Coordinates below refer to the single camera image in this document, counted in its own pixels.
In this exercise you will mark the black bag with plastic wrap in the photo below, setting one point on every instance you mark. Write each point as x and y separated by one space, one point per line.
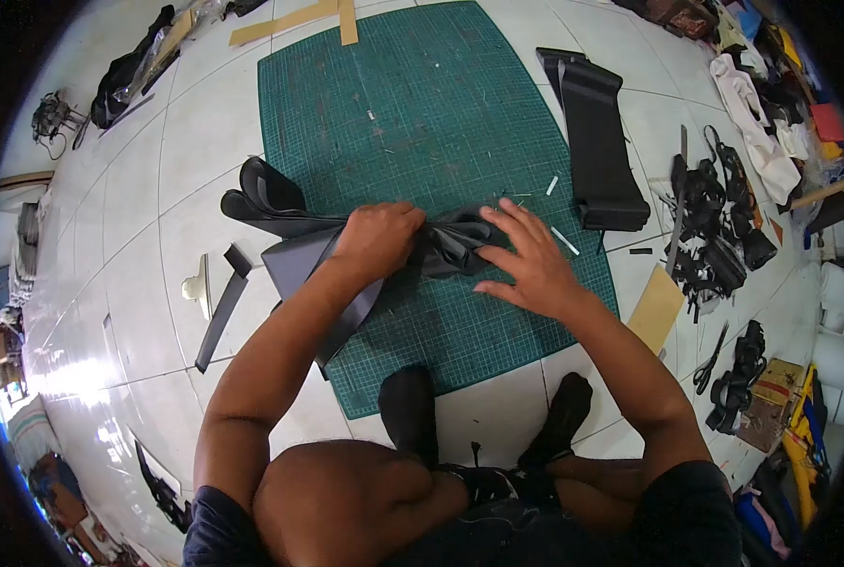
128 71

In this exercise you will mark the person's legs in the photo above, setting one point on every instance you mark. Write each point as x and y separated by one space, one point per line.
365 496

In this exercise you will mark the stack of black fabric sheets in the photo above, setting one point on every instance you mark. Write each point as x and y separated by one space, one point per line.
599 142

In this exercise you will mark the green cutting mat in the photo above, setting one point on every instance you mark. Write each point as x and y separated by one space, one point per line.
429 120

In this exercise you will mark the black scrap pieces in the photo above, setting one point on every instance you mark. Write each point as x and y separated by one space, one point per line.
163 492

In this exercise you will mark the person's left hand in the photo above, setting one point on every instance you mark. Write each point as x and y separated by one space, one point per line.
378 237

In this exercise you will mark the wooden stick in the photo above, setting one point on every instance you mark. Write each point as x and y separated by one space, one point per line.
824 192

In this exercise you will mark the person's left fingers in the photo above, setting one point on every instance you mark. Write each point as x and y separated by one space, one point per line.
393 216

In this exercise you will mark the brown cardboard strips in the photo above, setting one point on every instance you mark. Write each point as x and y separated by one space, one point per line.
308 20

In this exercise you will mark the long white strip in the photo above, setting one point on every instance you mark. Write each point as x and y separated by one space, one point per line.
565 241

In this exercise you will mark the cream plastic tool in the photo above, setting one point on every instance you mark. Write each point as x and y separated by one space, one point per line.
196 287

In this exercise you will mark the black scissors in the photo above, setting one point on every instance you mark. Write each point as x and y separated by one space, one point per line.
709 361

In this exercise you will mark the brown cardboard box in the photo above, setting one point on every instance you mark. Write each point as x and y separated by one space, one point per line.
772 404

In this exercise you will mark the person's right ring finger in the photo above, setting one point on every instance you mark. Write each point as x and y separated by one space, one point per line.
521 214

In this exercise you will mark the white fabric rolls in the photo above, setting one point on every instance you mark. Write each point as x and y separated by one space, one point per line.
838 354

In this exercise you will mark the person's body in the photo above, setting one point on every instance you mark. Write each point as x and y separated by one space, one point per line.
507 531

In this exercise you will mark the person's right index finger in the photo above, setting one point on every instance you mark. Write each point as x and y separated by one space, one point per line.
501 256

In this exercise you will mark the short white strip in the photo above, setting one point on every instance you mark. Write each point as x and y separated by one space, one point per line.
551 186

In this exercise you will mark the person's right hand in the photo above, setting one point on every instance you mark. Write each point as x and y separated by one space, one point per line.
539 273

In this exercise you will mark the long black leather strip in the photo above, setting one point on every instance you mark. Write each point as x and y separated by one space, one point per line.
222 312

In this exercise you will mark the person's right thumb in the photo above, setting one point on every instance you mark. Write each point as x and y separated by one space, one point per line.
496 288

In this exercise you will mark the dark grey leather sheet bundle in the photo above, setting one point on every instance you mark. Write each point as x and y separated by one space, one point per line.
301 262

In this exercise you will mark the person's right middle finger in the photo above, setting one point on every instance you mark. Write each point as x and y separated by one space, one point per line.
500 225

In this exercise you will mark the white cloth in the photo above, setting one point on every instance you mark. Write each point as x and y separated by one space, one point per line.
755 127

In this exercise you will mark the tan cardboard piece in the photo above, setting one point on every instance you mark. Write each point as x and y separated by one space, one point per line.
657 308

